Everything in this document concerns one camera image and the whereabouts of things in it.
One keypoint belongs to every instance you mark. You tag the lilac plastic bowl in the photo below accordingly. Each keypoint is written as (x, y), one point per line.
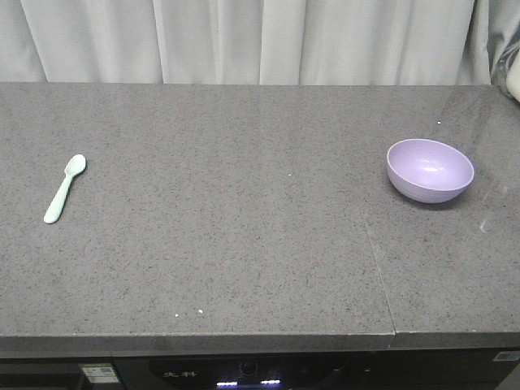
(428, 171)

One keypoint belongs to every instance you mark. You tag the pale green plastic spoon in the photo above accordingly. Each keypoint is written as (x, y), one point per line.
(74, 167)

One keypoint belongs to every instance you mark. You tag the white curtain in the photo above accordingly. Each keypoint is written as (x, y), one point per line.
(260, 42)

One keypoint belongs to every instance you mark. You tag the black drawer sterilizer cabinet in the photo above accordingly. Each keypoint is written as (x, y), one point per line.
(391, 369)

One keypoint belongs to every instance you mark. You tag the black built-in dishwasher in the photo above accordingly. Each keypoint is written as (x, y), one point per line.
(55, 373)

